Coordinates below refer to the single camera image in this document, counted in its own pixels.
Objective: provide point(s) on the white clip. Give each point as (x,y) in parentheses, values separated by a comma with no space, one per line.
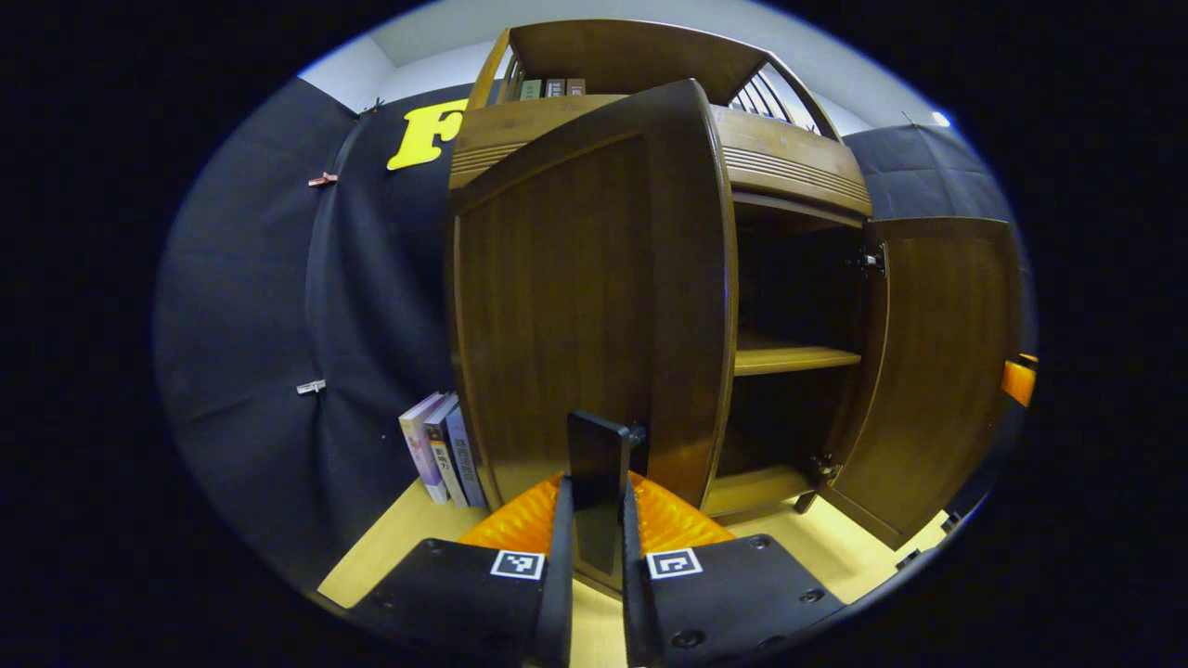
(311,387)

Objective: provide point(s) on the red clip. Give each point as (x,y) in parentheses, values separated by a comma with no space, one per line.
(322,180)

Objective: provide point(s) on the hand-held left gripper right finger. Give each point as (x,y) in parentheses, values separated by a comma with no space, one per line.
(636,603)

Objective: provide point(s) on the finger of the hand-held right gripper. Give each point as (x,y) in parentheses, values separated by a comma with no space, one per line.
(1019,382)

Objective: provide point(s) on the dark book with yellow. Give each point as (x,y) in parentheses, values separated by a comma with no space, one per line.
(444,459)

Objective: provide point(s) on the small black table clamp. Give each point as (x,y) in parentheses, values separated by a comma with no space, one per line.
(909,558)
(950,521)

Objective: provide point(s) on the black clip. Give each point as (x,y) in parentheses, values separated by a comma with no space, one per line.
(370,107)

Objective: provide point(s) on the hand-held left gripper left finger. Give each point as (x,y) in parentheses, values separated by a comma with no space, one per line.
(557,603)

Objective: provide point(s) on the wooden double-door shoe cabinet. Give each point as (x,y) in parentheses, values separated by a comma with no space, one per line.
(789,357)

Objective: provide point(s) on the wooden shoe cabinet door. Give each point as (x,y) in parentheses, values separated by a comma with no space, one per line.
(575,278)
(937,371)

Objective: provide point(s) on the pale pink book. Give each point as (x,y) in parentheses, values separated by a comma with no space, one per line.
(419,445)

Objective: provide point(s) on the green book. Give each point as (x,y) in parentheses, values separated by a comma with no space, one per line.
(531,89)

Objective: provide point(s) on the blue-grey book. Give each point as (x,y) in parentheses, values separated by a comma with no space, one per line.
(464,455)

